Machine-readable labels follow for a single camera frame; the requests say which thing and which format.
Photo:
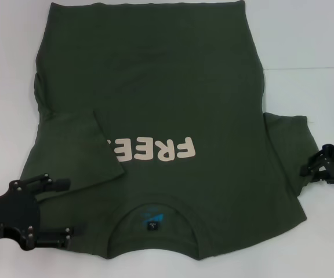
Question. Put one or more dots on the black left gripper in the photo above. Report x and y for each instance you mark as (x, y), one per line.
(10, 211)

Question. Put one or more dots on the dark green FREE print t-shirt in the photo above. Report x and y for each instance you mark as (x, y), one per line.
(170, 87)

